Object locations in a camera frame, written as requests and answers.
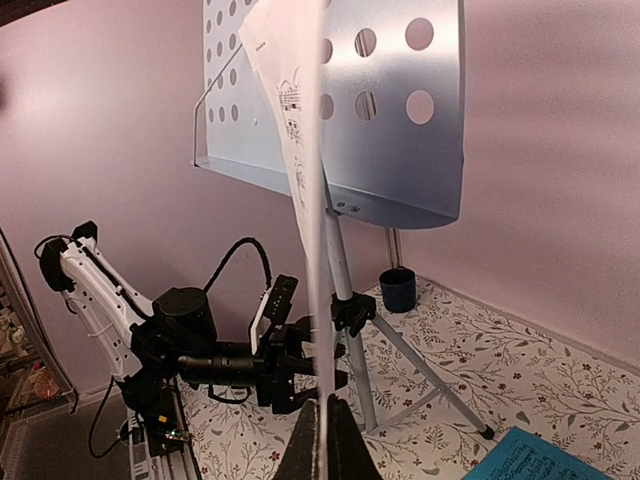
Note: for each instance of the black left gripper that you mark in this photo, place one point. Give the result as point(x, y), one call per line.
point(180, 339)

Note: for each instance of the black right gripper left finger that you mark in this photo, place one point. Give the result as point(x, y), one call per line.
point(300, 460)

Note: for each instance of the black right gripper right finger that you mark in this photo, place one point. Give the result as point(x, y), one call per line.
point(348, 456)

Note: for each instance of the blue sheet music page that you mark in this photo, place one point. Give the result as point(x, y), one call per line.
point(521, 455)

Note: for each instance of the white perforated music stand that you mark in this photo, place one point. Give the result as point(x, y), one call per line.
point(391, 107)

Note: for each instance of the white sheet music page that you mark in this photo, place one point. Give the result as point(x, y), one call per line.
point(305, 165)

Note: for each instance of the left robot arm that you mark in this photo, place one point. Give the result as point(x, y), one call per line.
point(73, 266)

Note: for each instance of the dark blue cup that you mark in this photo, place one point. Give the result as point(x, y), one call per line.
point(398, 289)

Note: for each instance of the floral table mat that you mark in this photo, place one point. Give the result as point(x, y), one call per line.
point(509, 373)

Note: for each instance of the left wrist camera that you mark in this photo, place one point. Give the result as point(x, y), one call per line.
point(273, 310)

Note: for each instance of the aluminium front rail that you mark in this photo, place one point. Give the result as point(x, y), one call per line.
point(176, 465)

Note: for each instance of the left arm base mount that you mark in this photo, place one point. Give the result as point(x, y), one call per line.
point(162, 420)

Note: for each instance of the left aluminium frame post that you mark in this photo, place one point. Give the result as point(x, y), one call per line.
point(394, 247)

